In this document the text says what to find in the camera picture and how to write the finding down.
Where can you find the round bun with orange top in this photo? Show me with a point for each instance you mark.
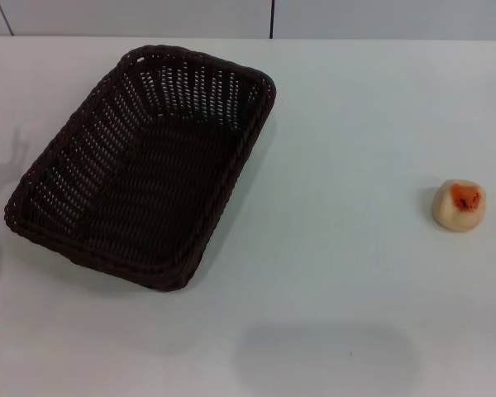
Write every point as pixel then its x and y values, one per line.
pixel 459 207

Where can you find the black woven plastic basket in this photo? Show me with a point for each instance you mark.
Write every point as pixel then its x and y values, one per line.
pixel 157 194

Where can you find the black vertical wall strip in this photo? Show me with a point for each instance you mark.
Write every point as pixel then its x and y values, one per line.
pixel 271 18

